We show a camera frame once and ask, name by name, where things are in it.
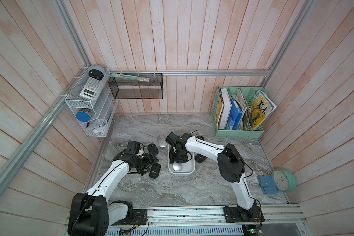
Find white calculator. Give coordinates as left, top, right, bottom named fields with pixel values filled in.
left=80, top=77, right=104, bottom=101

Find blue folder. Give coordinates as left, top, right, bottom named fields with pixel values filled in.
left=227, top=97, right=243, bottom=130

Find white storage box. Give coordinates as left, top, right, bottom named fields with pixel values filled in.
left=168, top=145, right=195, bottom=176

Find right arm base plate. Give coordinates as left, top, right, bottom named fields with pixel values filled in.
left=223, top=205, right=265, bottom=223

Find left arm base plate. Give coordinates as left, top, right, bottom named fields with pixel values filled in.
left=111, top=209, right=148, bottom=226

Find blue wallet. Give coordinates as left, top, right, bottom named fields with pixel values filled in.
left=257, top=175, right=279, bottom=195

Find yellow magazine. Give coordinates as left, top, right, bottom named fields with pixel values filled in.
left=249, top=90, right=277, bottom=130

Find green file organizer box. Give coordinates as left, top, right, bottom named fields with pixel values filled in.
left=210, top=86, right=267, bottom=139

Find ruler on basket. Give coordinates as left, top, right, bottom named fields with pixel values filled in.
left=110, top=73, right=150, bottom=82

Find white book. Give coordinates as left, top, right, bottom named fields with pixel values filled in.
left=218, top=88, right=232, bottom=130

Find black mesh basket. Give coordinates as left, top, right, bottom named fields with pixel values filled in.
left=108, top=72, right=164, bottom=99

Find white wire shelf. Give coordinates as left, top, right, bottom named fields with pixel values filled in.
left=65, top=67, right=118, bottom=137

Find white round speaker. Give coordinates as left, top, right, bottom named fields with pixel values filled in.
left=88, top=65, right=105, bottom=81

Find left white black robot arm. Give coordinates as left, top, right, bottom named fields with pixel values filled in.
left=67, top=141, right=159, bottom=236

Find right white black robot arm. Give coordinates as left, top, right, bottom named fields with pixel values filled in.
left=165, top=132, right=257, bottom=211

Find green round clock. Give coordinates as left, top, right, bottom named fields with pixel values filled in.
left=271, top=169, right=297, bottom=192

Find silver mouse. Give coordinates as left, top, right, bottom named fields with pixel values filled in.
left=156, top=135, right=168, bottom=148
left=172, top=162, right=182, bottom=172

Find blue lid container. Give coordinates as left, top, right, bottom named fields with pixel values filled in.
left=75, top=108, right=91, bottom=123

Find papers in organizer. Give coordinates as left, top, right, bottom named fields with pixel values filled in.
left=232, top=88, right=250, bottom=130

